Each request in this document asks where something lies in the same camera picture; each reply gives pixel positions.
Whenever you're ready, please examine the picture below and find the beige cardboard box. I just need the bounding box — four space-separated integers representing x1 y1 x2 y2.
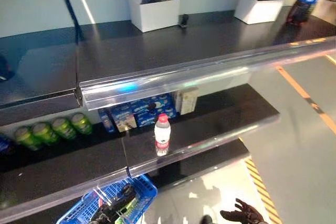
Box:
172 87 200 116

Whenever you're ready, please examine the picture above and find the narrow blue cookie box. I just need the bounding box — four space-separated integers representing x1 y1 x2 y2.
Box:
98 108 116 133

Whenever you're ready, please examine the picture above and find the white open cardboard box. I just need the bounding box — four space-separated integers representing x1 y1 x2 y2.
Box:
234 0 286 25
125 0 181 33

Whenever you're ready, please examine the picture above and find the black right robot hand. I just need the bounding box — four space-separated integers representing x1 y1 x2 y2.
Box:
220 198 268 224

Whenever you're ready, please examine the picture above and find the blue wafer roll box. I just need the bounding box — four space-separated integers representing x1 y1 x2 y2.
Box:
111 105 138 133

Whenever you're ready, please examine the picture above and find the orange floor tape line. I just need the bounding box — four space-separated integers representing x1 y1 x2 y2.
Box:
275 66 336 132

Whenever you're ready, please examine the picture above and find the green can in basket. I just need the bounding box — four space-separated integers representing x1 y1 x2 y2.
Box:
122 199 139 213

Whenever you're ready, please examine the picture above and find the blue Oreo cookie box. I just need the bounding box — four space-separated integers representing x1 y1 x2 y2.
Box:
135 110 177 128
130 94 175 113

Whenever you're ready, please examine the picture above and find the green soda can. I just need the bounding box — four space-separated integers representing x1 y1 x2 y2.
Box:
14 125 44 152
31 121 60 146
70 113 94 136
51 117 77 141

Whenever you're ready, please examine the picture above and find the blue plastic shopping basket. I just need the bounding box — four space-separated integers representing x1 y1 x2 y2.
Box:
56 174 159 224

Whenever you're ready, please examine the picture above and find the small black object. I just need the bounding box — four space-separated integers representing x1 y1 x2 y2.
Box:
178 13 190 28

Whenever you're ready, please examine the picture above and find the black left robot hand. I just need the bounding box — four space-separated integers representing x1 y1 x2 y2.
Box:
91 199 129 224

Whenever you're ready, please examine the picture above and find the black base shelf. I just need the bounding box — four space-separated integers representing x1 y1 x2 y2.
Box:
15 138 250 224

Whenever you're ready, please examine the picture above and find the water bottle red label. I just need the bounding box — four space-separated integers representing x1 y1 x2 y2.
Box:
154 113 172 157

